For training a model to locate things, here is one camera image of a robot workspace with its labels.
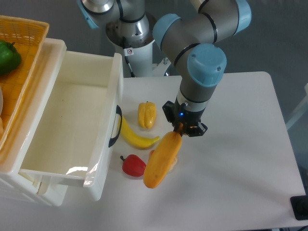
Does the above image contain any black device at table edge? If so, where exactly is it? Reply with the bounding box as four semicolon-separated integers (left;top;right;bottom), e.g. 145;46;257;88
290;195;308;220

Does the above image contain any knotted round bread roll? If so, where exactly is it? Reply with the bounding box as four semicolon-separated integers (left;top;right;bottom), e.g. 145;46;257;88
149;150;178;172

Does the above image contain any red bell pepper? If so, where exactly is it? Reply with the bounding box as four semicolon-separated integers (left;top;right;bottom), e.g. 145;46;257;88
120;154;146;177

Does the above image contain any yellow banana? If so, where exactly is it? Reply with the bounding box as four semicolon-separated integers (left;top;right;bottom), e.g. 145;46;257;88
120;117;160;149

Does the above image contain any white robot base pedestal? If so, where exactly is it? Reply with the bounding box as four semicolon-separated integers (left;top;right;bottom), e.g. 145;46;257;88
106;13;171;77

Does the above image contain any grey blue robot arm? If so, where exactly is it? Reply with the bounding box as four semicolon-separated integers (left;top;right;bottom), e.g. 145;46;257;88
77;0;252;137

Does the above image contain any white drawer cabinet frame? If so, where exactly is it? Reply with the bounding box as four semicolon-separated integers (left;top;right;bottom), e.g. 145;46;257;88
0;38;67;206

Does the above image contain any black drawer handle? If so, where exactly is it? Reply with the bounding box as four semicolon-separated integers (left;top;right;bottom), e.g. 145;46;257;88
108;105;123;148

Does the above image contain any green bell pepper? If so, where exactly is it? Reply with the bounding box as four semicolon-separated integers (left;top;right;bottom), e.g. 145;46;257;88
0;40;22;76

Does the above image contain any open white plastic drawer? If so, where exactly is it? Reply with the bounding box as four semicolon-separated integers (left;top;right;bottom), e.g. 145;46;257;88
20;51;123;201

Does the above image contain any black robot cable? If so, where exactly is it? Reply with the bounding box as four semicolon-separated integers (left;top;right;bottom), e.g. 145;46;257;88
122;36;137;78

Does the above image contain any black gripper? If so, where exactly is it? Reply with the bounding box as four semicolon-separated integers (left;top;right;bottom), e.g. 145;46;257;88
162;99;208;137

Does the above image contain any orange woven basket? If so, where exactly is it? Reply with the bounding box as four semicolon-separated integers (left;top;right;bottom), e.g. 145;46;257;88
0;15;49;147

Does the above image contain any yellow bell pepper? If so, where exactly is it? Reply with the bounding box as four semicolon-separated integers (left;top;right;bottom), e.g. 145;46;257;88
138;102;157;128

